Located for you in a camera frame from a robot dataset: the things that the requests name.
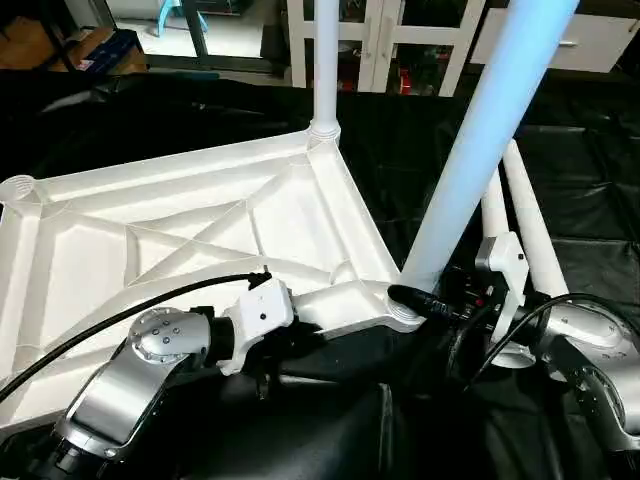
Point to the white plastic table leg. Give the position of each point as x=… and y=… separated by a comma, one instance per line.
x=490, y=130
x=495, y=215
x=325, y=60
x=530, y=220

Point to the white plastic table top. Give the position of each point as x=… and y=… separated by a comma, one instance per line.
x=150, y=220

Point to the black mat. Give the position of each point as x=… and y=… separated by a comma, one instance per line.
x=560, y=180

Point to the white glass door cabinet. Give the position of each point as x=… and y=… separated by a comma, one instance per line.
x=400, y=40

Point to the white drawer unit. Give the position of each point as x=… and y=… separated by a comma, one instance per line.
x=580, y=40

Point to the blue box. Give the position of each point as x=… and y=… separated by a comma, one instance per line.
x=110, y=48

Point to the small brown cardboard box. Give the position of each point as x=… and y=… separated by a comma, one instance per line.
x=30, y=35

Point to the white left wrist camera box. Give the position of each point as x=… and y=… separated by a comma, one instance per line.
x=258, y=318

